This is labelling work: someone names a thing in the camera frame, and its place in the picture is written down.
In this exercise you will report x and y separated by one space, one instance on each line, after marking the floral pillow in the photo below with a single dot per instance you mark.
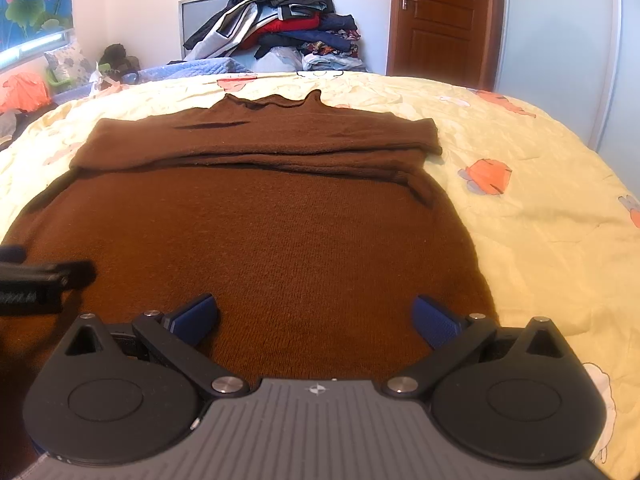
67 67

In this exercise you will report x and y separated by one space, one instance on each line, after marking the brown knit sweater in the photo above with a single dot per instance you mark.
314 227

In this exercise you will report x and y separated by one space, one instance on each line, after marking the yellow cartoon bed quilt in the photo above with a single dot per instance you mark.
556 231

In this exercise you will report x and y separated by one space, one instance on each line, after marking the white sliding wardrobe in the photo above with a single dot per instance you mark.
578 60

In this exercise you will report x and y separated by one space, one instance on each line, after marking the lotus flower wall picture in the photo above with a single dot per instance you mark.
29 25

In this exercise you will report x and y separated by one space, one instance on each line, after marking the grey framed panel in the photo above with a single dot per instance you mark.
192 14

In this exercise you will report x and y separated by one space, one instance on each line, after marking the dark plush toy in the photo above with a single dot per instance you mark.
116 63

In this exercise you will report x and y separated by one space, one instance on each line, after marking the orange cloth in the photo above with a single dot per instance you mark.
25 92

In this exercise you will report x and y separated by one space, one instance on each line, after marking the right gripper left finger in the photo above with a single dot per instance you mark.
171 339

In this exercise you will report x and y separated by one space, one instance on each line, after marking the blue quilted blanket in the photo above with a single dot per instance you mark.
211 66

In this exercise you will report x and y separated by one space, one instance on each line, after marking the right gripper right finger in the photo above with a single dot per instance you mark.
454 340

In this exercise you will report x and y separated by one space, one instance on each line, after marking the brown wooden door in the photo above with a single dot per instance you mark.
453 41

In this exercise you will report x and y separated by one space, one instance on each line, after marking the pile of clothes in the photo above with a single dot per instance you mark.
279 36

